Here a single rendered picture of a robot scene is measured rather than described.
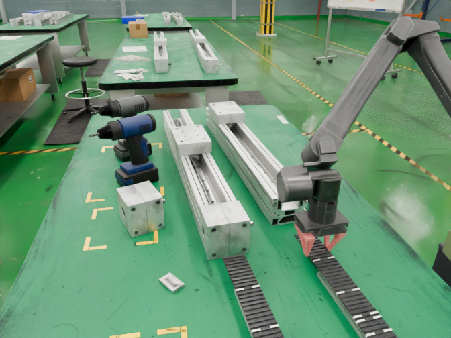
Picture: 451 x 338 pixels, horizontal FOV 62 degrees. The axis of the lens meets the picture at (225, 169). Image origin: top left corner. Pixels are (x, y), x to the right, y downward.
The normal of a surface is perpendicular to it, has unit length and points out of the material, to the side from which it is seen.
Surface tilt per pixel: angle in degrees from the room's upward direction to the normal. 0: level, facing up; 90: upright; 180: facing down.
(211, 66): 90
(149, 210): 90
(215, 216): 0
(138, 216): 90
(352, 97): 43
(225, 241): 90
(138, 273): 0
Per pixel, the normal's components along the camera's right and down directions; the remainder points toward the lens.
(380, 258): 0.00, -0.89
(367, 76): 0.08, -0.35
